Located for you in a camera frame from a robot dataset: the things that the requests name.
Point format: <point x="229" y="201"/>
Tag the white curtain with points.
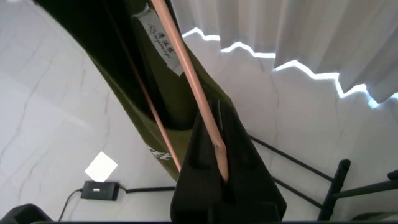
<point x="295" y="31"/>

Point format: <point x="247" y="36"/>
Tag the green printed shirt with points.
<point x="174" y="102"/>

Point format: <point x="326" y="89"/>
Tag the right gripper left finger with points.
<point x="199" y="180"/>

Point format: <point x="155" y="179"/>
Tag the black clothes rack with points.
<point x="334" y="186"/>

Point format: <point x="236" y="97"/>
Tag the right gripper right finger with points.
<point x="252" y="186"/>

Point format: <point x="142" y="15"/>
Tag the pink clothes hanger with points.
<point x="216" y="140"/>

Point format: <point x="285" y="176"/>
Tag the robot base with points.
<point x="21" y="214"/>

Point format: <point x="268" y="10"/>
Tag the black power adapter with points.
<point x="102" y="191"/>

